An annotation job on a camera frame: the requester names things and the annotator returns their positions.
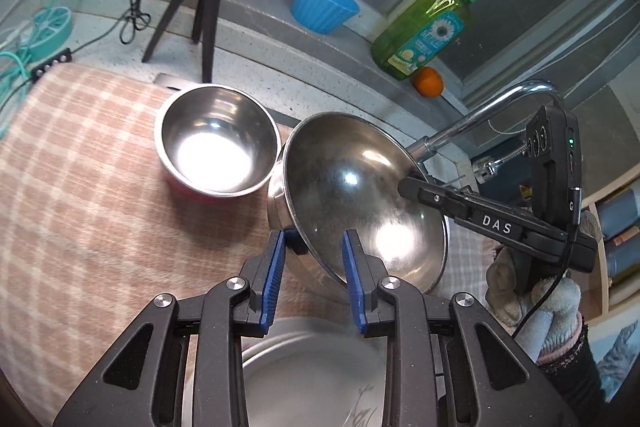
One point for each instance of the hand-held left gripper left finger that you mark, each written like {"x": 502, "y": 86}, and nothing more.
{"x": 272, "y": 277}

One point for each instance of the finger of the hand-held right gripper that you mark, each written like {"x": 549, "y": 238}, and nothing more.
{"x": 435, "y": 198}

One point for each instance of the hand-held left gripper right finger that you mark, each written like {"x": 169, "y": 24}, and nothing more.
{"x": 352, "y": 282}

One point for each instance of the large stainless steel bowl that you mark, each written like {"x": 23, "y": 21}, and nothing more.
{"x": 360, "y": 197}

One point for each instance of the person's right forearm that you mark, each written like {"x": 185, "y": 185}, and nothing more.
{"x": 580, "y": 387}

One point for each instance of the person's right hand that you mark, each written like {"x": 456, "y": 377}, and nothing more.
{"x": 545, "y": 312}

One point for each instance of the grey checkered cloth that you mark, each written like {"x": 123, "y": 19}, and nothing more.
{"x": 467, "y": 267}

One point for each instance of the chrome faucet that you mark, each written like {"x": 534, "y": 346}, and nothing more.
{"x": 480, "y": 114}

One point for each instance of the plain white plate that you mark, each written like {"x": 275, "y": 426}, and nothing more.
{"x": 310, "y": 372}

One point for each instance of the orange fruit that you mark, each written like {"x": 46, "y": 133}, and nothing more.
{"x": 427, "y": 82}

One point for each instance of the wooden shelf unit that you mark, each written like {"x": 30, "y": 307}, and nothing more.
{"x": 620, "y": 267}

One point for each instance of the window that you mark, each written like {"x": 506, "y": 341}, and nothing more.
{"x": 525, "y": 22}

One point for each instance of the red steel bowl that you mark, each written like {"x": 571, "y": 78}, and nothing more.
{"x": 217, "y": 142}

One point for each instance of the green dish soap bottle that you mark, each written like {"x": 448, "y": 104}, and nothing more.
{"x": 425, "y": 37}

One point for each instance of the beige checkered cloth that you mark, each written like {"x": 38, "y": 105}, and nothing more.
{"x": 100, "y": 207}

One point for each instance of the blue ribbed cup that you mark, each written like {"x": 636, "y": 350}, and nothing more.
{"x": 322, "y": 7}

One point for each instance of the teal round power strip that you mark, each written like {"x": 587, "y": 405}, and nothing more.
{"x": 55, "y": 37}

